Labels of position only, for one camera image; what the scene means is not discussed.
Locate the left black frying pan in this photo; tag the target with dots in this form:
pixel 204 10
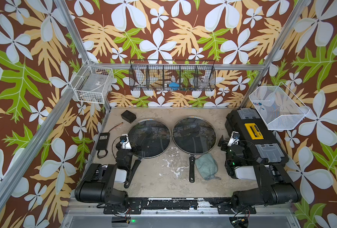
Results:
pixel 132 172

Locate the black frying pan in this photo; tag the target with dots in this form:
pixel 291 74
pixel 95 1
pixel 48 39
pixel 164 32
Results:
pixel 192 159
pixel 132 172

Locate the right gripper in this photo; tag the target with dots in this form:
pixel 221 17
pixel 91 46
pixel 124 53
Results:
pixel 225 143

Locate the blue object in basket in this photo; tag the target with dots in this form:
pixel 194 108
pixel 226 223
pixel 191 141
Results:
pixel 174 86

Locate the right black frying pan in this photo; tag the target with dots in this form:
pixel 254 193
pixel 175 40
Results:
pixel 192 159

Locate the glass pot lid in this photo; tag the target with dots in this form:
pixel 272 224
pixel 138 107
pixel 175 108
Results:
pixel 149 138
pixel 194 135

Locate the small black box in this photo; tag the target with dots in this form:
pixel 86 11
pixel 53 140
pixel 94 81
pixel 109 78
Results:
pixel 128 116

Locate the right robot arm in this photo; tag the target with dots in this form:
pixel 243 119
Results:
pixel 274 187

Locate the green microfibre cloth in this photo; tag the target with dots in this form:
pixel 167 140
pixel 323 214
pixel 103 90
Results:
pixel 207 167

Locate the white mesh basket right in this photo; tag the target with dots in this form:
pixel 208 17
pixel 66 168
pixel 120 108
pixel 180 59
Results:
pixel 279 107

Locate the black tool case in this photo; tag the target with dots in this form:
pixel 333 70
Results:
pixel 255 139

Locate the black wire basket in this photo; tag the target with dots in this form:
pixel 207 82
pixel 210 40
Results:
pixel 191 75

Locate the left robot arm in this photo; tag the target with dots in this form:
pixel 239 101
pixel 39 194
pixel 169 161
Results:
pixel 97 184

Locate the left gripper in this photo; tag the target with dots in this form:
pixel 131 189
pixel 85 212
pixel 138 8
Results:
pixel 121 145

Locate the white wire basket left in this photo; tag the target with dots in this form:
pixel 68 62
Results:
pixel 92 83

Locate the black power adapter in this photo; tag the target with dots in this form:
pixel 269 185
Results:
pixel 102 145

